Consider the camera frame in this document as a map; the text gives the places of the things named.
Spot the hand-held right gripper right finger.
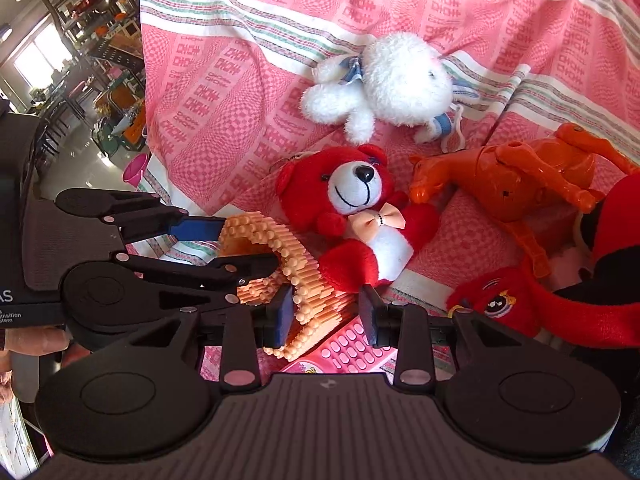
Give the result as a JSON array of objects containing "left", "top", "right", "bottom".
[{"left": 359, "top": 284, "right": 526, "bottom": 391}]

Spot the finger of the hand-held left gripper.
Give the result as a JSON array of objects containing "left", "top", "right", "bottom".
[
  {"left": 102, "top": 191, "right": 226, "bottom": 245},
  {"left": 112, "top": 251, "right": 281, "bottom": 313}
]

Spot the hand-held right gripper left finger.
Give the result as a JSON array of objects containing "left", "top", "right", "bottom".
[{"left": 125, "top": 285, "right": 295, "bottom": 394}]

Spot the orange bristle block heart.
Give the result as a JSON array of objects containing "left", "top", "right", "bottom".
[{"left": 217, "top": 212, "right": 358, "bottom": 361}]

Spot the person's left hand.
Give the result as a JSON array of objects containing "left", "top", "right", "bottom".
[{"left": 0, "top": 326, "right": 71, "bottom": 403}]

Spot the pink toy phone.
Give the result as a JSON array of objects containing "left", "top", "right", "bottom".
[{"left": 277, "top": 312, "right": 401, "bottom": 376}]

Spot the red teddy bear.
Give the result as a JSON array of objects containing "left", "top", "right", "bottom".
[{"left": 275, "top": 144, "right": 441, "bottom": 295}]

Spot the pink plastic cup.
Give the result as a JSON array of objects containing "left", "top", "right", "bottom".
[{"left": 122, "top": 152, "right": 151, "bottom": 188}]

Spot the red plush bird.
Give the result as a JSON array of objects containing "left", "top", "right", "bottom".
[{"left": 446, "top": 175, "right": 640, "bottom": 351}]

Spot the black perforated table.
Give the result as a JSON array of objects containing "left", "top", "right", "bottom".
[{"left": 90, "top": 42, "right": 146, "bottom": 78}]

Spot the orange plastic horse toy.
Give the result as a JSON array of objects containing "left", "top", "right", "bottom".
[{"left": 409, "top": 122, "right": 640, "bottom": 278}]

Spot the pink patterned blanket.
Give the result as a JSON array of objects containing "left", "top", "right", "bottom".
[{"left": 122, "top": 0, "right": 640, "bottom": 381}]

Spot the metal shelf rack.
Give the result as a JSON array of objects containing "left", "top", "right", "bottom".
[{"left": 45, "top": 0, "right": 141, "bottom": 61}]

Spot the white plush dog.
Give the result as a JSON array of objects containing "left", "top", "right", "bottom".
[{"left": 300, "top": 32, "right": 481, "bottom": 146}]

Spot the black plush mouse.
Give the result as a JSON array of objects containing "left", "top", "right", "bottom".
[{"left": 552, "top": 245, "right": 640, "bottom": 301}]

